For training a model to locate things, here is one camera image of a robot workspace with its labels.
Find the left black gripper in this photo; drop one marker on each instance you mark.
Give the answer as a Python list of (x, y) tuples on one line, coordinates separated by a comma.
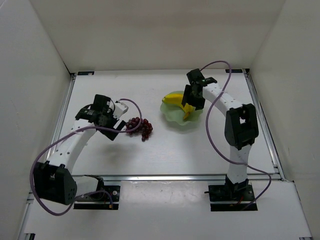
[(110, 128)]

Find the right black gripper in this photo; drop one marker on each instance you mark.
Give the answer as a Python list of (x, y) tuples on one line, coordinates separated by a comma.
[(194, 94)]

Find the yellow fake banana bunch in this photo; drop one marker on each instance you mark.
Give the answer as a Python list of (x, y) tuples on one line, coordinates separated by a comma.
[(176, 100)]

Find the red fake grape bunch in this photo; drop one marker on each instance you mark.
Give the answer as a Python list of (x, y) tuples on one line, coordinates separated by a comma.
[(139, 126)]

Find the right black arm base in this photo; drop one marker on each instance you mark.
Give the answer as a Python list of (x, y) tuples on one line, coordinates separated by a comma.
[(223, 199)]

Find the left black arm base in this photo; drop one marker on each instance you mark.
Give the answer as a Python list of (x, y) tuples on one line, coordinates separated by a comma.
[(94, 193)]

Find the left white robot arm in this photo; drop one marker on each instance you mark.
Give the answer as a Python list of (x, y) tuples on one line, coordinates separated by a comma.
[(52, 180)]

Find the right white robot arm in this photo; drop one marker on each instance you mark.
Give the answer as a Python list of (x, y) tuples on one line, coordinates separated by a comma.
[(241, 123)]

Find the green glass fruit bowl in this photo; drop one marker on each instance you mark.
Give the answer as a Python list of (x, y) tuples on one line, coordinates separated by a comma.
[(174, 114)]

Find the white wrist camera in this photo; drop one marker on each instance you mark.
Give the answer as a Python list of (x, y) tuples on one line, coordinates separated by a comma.
[(118, 109)]

